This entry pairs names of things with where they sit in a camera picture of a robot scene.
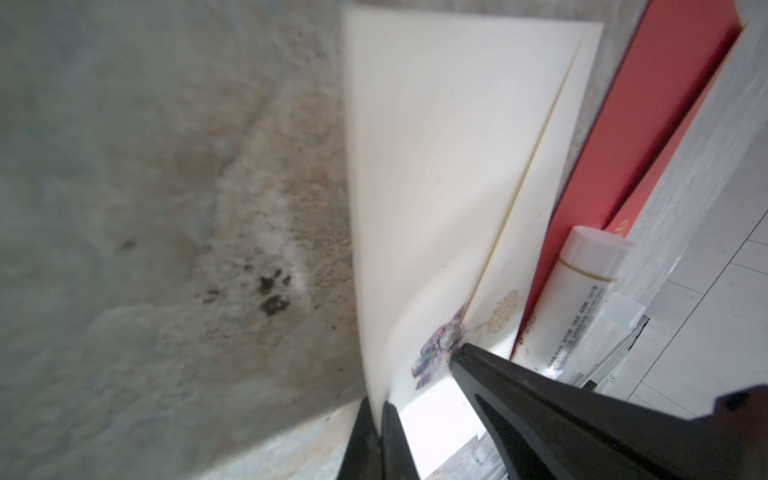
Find red paper envelope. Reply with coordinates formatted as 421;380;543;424
521;1;741;328

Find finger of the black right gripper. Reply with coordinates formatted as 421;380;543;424
449;344;767;479

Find white glue stick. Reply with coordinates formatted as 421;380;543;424
511;226;635;379

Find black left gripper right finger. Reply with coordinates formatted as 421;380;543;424
381;402;419;480

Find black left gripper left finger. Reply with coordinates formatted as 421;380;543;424
337;397;383;480

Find cream paper envelope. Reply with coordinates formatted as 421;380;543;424
342;5;603;417

